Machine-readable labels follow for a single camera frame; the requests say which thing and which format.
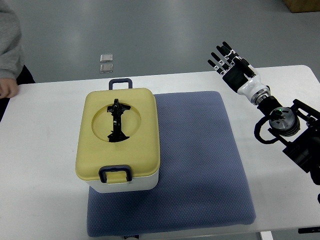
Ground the upper metal floor plate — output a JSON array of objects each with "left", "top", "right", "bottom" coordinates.
[{"left": 100, "top": 53, "right": 113, "bottom": 63}]

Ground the yellow box lid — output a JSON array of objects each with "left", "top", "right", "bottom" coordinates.
[{"left": 75, "top": 78, "right": 160, "bottom": 183}]

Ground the lower metal floor plate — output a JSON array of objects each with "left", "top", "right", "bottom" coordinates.
[{"left": 100, "top": 63, "right": 114, "bottom": 74}]

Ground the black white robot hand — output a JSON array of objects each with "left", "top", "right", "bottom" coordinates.
[{"left": 207, "top": 41, "right": 271, "bottom": 106}]

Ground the blue quilted mat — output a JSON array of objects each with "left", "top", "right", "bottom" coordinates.
[{"left": 87, "top": 91, "right": 256, "bottom": 237}]

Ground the white storage box base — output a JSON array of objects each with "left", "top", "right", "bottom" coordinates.
[{"left": 86, "top": 169, "right": 159, "bottom": 193}]

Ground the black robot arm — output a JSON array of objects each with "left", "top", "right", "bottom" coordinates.
[{"left": 254, "top": 95, "right": 320, "bottom": 185}]

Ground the person's bare hand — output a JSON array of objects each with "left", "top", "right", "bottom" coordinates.
[{"left": 0, "top": 77, "right": 19, "bottom": 99}]

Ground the metal floor plate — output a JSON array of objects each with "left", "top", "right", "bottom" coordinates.
[
  {"left": 100, "top": 53, "right": 113, "bottom": 63},
  {"left": 100, "top": 63, "right": 114, "bottom": 74}
]

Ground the black table control panel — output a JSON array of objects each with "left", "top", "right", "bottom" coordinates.
[{"left": 298, "top": 226, "right": 320, "bottom": 234}]

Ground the person in grey sweater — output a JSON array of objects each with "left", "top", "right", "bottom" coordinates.
[{"left": 0, "top": 0, "right": 35, "bottom": 118}]

